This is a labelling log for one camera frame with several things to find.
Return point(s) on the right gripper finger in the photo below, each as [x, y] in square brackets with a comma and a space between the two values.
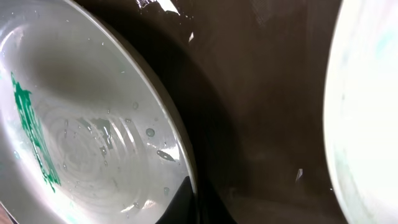
[182, 208]

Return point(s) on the light blue plate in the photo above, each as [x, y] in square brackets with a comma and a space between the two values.
[88, 132]

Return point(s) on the white plate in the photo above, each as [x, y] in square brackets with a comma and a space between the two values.
[360, 111]

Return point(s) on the dark brown serving tray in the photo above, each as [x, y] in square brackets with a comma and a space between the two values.
[247, 78]

